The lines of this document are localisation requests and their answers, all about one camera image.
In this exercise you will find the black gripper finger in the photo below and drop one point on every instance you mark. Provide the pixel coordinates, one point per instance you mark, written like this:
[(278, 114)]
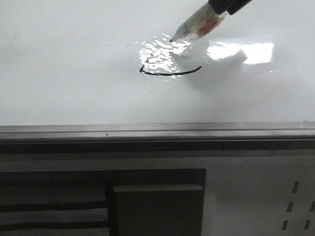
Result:
[(221, 6), (236, 5)]

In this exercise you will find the white whiteboard marker with tape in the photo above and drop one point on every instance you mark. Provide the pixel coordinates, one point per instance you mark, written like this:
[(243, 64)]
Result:
[(202, 22)]

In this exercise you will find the white perforated metal panel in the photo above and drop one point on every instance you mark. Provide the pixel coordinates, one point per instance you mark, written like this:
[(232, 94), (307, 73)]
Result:
[(267, 201)]

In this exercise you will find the grey cabinet under table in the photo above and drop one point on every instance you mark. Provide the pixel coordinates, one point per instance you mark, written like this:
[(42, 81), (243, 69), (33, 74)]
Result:
[(102, 203)]

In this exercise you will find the white whiteboard with aluminium frame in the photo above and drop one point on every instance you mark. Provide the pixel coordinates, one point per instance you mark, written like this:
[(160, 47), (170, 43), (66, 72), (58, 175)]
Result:
[(105, 69)]

